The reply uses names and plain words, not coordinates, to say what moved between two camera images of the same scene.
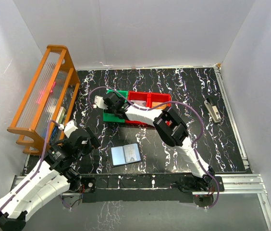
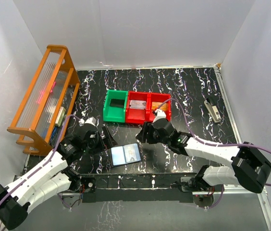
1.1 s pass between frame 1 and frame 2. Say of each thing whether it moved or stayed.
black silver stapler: stayed
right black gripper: moved
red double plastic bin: stayed
